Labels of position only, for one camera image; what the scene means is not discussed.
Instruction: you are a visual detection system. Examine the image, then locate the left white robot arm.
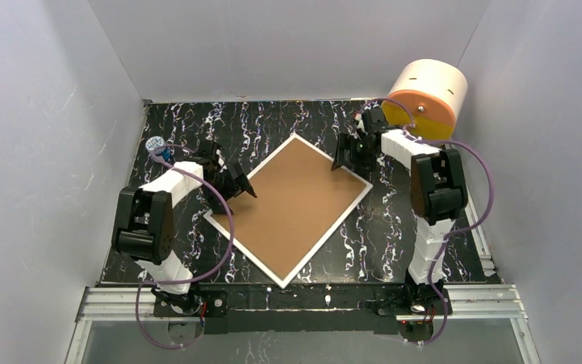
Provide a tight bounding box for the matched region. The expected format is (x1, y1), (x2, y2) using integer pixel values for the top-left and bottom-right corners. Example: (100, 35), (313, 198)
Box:
(111, 136), (257, 296)

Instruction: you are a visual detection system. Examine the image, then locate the small blue lidded jar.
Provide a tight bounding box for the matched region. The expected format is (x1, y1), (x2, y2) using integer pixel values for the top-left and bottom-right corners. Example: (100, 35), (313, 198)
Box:
(145, 136), (172, 164)

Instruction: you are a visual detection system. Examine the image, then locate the white picture frame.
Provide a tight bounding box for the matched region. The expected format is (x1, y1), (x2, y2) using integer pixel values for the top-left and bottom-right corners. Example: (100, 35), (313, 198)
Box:
(203, 132), (374, 290)

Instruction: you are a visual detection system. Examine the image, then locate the white cylindrical drawer unit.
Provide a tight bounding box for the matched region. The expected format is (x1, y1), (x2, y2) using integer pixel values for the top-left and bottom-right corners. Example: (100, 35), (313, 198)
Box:
(381, 59), (468, 140)

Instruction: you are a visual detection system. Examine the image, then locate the aluminium rail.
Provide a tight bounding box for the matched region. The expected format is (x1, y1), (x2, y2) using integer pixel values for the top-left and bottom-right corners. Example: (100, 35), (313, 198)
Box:
(64, 284), (540, 363)

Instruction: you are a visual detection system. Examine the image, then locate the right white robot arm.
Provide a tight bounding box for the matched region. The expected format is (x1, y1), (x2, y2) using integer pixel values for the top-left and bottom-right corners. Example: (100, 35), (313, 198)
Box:
(331, 108), (468, 286)

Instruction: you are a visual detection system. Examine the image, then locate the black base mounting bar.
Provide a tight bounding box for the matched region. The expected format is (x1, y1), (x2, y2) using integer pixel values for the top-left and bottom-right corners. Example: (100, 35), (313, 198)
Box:
(151, 283), (452, 340)

